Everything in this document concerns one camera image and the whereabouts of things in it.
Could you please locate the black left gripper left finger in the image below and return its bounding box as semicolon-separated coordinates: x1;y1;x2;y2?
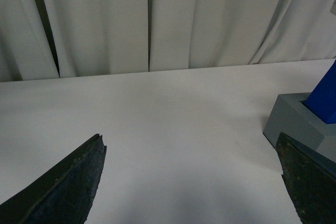
1;134;107;223

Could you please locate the blue rectangular part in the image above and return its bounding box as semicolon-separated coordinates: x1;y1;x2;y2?
304;62;335;124

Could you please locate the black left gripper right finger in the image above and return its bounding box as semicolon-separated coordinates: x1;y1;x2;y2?
275;132;335;223

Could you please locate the white curtain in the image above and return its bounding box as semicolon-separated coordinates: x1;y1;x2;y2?
1;0;335;82

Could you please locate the gray base block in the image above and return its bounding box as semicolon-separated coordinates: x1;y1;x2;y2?
263;93;335;162

